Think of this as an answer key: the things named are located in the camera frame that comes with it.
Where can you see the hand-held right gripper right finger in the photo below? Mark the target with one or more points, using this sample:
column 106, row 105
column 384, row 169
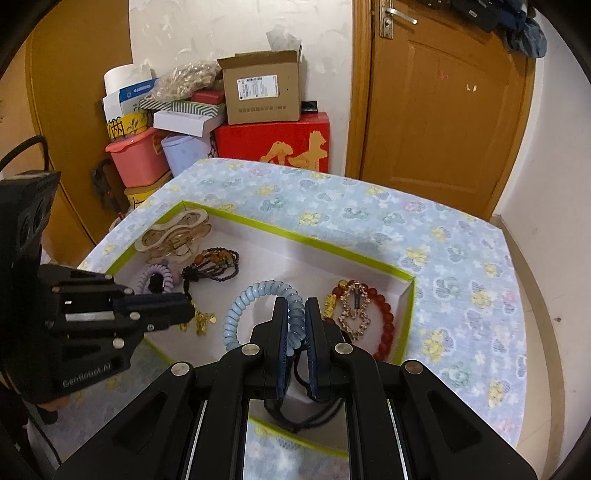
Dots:
column 313, row 378

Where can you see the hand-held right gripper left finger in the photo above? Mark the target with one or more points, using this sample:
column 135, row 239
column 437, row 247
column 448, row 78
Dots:
column 282, row 378

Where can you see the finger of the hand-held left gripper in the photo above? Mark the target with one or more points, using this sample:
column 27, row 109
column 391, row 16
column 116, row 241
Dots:
column 171, row 318
column 161, row 300

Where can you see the black wristband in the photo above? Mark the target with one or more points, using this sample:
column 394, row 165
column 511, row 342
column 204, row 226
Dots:
column 273, row 410

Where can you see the gold rhinestone hair clip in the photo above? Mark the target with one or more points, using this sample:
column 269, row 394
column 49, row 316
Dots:
column 355, row 318

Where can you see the green-edged white box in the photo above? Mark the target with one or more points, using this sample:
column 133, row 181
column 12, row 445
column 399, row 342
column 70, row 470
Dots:
column 300, row 263

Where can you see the person's left hand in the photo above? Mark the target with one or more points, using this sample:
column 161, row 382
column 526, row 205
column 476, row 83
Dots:
column 50, row 405

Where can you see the beige hair claw clip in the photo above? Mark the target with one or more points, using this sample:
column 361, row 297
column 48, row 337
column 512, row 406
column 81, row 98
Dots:
column 157, row 235

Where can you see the dark brown bag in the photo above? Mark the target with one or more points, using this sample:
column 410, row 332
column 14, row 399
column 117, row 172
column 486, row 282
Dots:
column 102, row 184

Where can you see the pink plastic bin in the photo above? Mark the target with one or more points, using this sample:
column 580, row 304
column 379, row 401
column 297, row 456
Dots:
column 138, row 159

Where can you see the lavender round container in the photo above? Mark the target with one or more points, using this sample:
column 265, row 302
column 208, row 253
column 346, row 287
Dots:
column 184, row 154

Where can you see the white flat box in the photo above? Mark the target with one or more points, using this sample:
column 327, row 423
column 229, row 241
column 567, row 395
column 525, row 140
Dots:
column 180, row 122

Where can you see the yellow patterned box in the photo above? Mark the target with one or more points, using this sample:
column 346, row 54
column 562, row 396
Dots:
column 131, row 123

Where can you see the red gift box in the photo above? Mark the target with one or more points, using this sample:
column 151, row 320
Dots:
column 240, row 138

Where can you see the blue floral tablecloth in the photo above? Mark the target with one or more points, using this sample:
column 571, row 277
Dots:
column 461, row 277

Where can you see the green striped box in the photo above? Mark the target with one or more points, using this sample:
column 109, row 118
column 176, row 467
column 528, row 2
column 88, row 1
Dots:
column 198, row 109

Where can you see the small red box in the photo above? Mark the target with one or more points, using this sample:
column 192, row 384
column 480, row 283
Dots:
column 207, row 97

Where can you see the white box with blue label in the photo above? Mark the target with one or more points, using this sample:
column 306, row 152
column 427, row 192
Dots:
column 136, row 92

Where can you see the brown cardboard box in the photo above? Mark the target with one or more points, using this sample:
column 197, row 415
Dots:
column 263, row 106

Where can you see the clear bag of nuts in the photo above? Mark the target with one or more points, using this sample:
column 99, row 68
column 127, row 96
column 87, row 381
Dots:
column 184, row 78

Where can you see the white paper roll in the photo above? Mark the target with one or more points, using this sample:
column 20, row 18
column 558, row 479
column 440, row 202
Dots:
column 122, row 78

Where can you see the wooden wardrobe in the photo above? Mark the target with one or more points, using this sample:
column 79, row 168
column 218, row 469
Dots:
column 69, row 92

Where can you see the small black case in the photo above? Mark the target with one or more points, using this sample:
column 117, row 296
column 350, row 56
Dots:
column 309, row 107

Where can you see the white tissue paper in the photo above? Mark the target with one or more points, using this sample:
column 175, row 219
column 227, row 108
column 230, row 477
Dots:
column 284, row 39

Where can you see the wooden door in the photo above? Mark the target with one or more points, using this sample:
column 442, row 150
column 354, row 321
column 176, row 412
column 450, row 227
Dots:
column 438, row 115

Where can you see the blue-grey hanging cloth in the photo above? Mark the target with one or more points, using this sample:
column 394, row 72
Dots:
column 526, row 34

